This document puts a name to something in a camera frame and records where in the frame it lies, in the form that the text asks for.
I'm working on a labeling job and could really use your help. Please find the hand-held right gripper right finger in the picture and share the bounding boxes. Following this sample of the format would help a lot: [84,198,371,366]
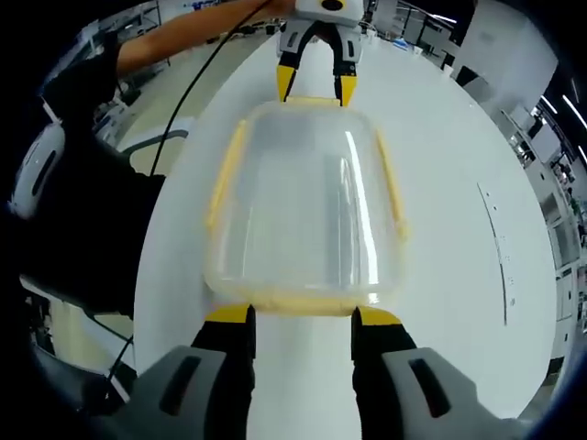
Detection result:
[350,306,522,440]

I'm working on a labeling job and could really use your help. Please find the white worn device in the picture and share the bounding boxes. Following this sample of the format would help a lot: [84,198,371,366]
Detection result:
[8,120,66,219]

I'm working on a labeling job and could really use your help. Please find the clear storage box yellow latches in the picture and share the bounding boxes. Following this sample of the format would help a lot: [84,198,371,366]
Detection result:
[203,94,413,318]

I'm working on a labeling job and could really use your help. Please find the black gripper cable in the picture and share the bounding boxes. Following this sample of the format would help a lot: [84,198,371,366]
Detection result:
[105,333,137,401]
[149,0,277,178]

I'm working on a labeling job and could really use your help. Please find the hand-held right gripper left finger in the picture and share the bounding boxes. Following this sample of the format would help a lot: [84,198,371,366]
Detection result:
[109,304,258,440]

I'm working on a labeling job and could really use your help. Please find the black box-shaped cabinet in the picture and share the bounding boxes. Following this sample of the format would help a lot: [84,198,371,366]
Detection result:
[455,65,494,100]

